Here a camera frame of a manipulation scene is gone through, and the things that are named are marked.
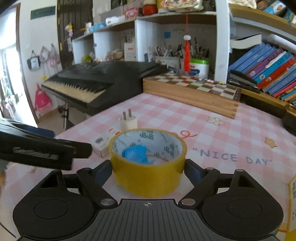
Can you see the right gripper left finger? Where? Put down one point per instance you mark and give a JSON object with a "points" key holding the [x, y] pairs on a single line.
{"points": [[92, 181]]}

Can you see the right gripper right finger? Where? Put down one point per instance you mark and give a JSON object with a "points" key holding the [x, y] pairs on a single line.
{"points": [[203, 180]]}

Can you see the yellow tape roll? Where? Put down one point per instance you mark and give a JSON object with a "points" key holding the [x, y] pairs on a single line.
{"points": [[166, 149]]}

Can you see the white plug charger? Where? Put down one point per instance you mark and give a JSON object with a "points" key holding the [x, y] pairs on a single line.
{"points": [[128, 121]]}

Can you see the small white box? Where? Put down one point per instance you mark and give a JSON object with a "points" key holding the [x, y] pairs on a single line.
{"points": [[100, 142]]}

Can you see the blue paper plane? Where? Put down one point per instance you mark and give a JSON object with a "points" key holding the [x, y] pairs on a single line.
{"points": [[137, 154]]}

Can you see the wooden chess board box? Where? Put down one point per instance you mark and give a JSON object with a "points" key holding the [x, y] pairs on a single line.
{"points": [[213, 96]]}

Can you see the black electronic keyboard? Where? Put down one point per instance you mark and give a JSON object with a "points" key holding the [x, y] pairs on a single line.
{"points": [[94, 87]]}

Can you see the dark wooden case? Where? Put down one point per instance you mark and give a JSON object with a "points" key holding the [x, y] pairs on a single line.
{"points": [[289, 119]]}

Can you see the white green-lid jar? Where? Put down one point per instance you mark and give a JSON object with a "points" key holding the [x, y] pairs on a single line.
{"points": [[200, 67]]}

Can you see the white pen holder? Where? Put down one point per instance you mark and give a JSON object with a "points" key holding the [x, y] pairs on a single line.
{"points": [[168, 61]]}

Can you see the white bookshelf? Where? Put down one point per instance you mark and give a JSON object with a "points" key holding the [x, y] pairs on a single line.
{"points": [[212, 30]]}

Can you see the red tassel ornament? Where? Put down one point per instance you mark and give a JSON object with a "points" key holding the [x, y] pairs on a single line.
{"points": [[187, 39]]}

